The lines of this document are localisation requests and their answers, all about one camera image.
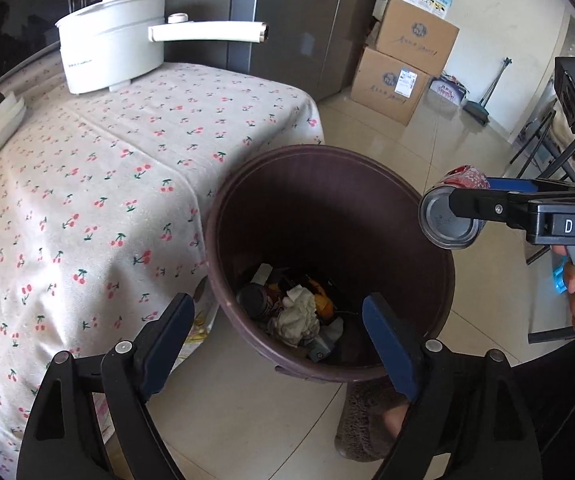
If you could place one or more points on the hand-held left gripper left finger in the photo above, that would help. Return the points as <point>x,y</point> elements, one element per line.
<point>165,345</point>

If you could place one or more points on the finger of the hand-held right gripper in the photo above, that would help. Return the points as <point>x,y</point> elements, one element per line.
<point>497,206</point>
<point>512,185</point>

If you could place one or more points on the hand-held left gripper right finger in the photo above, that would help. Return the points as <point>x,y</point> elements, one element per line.
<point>387,350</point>

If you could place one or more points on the light blue box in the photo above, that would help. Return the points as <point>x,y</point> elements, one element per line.
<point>323,347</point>

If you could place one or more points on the orange peel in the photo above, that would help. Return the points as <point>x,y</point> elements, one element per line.
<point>325,302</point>

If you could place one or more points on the small tissue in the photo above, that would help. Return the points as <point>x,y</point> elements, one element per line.
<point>295,317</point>

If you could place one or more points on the brown trash bin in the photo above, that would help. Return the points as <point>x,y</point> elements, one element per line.
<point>327,200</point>

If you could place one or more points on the person's right hand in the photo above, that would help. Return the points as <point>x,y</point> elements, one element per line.
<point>572,280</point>

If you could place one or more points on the floral under tablecloth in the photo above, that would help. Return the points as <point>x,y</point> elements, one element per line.
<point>200,315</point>

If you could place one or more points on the brown fuzzy slipper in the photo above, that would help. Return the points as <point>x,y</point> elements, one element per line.
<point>362,420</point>

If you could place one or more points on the broom with dustpan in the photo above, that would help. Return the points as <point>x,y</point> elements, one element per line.
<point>477,112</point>

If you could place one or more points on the purple printed box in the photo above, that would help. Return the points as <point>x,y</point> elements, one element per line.
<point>450,91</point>

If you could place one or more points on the cardboard box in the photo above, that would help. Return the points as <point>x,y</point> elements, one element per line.
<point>417,35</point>
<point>387,85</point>

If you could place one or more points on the cherry print tablecloth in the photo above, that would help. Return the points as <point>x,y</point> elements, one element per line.
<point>92,185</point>

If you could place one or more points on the grey refrigerator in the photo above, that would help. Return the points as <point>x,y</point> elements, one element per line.
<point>292,25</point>

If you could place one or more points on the white electric pot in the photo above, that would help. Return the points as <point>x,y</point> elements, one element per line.
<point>107,45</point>

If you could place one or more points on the black microwave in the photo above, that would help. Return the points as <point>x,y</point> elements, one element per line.
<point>12,20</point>

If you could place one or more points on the black folding chair frame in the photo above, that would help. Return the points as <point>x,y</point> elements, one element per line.
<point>542,145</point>

